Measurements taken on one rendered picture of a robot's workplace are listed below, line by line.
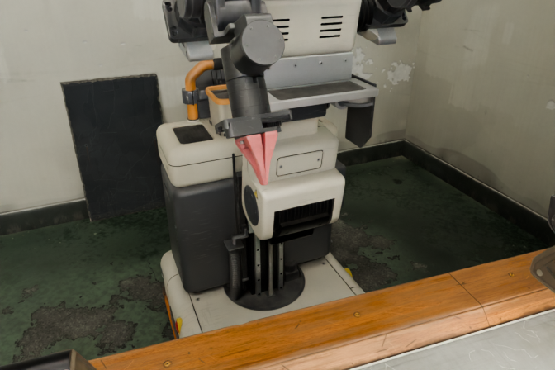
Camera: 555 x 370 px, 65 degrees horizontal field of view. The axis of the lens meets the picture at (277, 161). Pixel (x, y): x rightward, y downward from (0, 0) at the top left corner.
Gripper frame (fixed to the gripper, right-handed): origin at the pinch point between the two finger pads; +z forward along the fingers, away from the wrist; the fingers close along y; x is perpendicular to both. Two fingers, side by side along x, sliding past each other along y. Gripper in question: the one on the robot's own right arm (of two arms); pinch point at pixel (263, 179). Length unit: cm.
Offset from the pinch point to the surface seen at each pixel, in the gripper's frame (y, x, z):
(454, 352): 23.7, -5.6, 31.6
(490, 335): 31.3, -5.3, 31.5
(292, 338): 0.9, 2.4, 24.8
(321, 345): 4.3, -0.2, 26.1
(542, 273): 11.8, -33.2, 10.8
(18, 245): -69, 186, 17
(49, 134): -46, 176, -34
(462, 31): 173, 127, -54
